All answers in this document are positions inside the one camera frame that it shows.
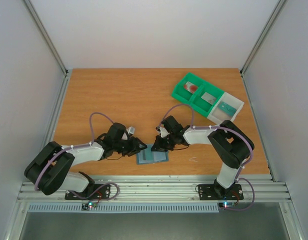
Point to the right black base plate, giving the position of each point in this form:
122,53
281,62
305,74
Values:
209,192

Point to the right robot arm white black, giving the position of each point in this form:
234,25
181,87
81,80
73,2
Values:
233,147

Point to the aluminium rail base frame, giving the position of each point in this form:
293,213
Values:
139,97

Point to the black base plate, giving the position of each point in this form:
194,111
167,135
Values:
93,192
209,192

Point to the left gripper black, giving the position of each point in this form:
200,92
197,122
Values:
135,146

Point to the green plastic bin middle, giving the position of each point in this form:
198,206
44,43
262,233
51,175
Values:
201,106

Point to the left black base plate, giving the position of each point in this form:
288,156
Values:
93,192

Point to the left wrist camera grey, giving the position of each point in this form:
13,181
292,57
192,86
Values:
130,130

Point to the red circle card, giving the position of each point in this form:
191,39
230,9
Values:
190,87

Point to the grey card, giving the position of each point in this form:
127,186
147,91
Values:
208,98

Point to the green plastic bin far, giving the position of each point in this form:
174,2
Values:
180,94

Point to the green plastic bin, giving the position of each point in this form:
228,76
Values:
180,94
201,106

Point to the right aluminium corner post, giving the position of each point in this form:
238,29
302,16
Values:
279,6

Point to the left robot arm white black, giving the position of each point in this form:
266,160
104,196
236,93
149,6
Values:
50,171

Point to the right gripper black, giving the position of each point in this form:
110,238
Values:
163,142

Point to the small circuit board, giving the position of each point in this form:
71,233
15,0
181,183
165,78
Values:
89,206
225,205

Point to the left aluminium corner post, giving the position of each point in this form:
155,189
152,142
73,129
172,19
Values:
42,30

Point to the white plastic bin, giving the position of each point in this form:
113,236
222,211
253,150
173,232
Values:
217,116

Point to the left small circuit board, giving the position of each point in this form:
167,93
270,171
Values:
89,206

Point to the teal card holder wallet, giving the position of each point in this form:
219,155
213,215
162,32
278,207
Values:
159,157

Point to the right small circuit board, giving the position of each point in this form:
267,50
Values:
225,205

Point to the aluminium corner post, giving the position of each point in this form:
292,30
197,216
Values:
279,6
42,30

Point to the teal card black stripe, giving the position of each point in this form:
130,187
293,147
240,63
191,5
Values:
147,156

